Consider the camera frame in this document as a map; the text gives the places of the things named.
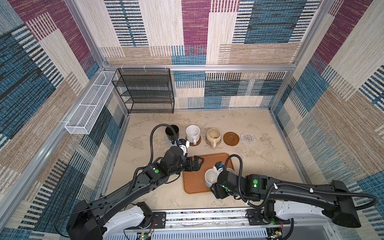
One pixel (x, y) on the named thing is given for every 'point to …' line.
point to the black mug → (170, 133)
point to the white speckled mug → (193, 134)
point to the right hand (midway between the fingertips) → (217, 189)
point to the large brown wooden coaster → (231, 138)
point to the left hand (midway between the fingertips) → (198, 158)
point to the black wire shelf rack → (145, 90)
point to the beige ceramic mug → (213, 136)
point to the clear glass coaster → (248, 138)
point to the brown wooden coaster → (197, 143)
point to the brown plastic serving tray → (194, 181)
